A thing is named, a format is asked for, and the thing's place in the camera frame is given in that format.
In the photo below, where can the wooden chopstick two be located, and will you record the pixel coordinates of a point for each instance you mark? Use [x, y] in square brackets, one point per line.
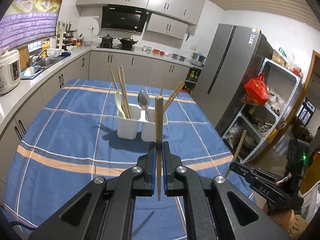
[125, 92]

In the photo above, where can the grey refrigerator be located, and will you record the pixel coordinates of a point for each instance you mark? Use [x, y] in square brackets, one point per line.
[236, 55]

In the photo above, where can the wooden chopstick one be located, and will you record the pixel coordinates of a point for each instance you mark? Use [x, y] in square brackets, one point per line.
[237, 151]

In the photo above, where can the red plastic bag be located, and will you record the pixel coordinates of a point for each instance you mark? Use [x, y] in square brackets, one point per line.
[256, 90]

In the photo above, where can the kitchen sink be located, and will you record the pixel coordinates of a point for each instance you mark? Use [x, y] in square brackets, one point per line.
[39, 67]

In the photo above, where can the blue plaid tablecloth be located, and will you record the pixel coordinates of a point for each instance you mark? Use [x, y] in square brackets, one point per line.
[74, 139]

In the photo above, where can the wooden cutting board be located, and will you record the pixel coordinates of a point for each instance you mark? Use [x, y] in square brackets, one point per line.
[24, 57]

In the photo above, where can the steel steamer pot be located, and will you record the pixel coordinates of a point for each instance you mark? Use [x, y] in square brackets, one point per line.
[197, 59]

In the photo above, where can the white rice cooker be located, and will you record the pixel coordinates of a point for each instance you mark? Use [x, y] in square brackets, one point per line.
[10, 71]

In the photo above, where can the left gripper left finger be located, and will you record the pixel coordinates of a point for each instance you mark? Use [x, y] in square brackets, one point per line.
[104, 208]

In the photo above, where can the black cooking pot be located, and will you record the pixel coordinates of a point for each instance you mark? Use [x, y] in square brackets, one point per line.
[106, 41]

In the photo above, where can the wooden chopstick five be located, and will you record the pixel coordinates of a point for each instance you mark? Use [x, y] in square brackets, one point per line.
[175, 97]

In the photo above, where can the metal storage rack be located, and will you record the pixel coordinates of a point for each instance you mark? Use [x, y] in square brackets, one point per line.
[263, 122]

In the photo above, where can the metal spoon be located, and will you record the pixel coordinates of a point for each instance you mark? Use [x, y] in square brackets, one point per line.
[144, 101]

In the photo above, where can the black range hood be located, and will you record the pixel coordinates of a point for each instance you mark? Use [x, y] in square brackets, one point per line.
[124, 18]

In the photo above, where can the person right hand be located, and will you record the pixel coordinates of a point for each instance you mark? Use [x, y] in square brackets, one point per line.
[293, 224]

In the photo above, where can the grey lower cabinets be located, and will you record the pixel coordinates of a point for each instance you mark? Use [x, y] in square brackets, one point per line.
[20, 106]

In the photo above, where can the wall mural poster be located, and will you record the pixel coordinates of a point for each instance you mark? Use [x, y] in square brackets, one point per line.
[26, 21]

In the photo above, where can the black wok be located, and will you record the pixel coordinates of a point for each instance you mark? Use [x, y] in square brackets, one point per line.
[127, 42]

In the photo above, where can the white utensil holder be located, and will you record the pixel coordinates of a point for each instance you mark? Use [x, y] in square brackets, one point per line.
[129, 128]

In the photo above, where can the wooden chopstick six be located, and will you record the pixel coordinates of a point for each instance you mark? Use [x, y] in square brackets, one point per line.
[159, 138]

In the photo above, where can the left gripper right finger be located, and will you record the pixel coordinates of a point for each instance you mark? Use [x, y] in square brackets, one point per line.
[215, 208]

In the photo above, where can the cream plastic spoon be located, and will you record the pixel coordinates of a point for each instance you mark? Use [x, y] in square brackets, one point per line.
[119, 104]

